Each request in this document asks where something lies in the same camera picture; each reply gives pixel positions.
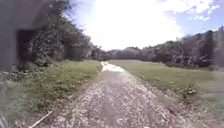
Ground pale stick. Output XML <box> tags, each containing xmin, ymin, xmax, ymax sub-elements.
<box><xmin>28</xmin><ymin>110</ymin><xmax>54</xmax><ymax>128</ymax></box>

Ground grass field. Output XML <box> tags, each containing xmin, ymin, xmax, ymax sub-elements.
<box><xmin>107</xmin><ymin>59</ymin><xmax>224</xmax><ymax>118</ymax></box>

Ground row of trees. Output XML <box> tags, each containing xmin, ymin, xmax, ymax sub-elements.
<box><xmin>0</xmin><ymin>0</ymin><xmax>224</xmax><ymax>72</ymax></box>

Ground grey gravel path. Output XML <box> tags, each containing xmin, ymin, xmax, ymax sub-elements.
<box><xmin>31</xmin><ymin>61</ymin><xmax>214</xmax><ymax>128</ymax></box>

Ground grass verge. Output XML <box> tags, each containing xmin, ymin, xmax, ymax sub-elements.
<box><xmin>0</xmin><ymin>59</ymin><xmax>103</xmax><ymax>128</ymax></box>

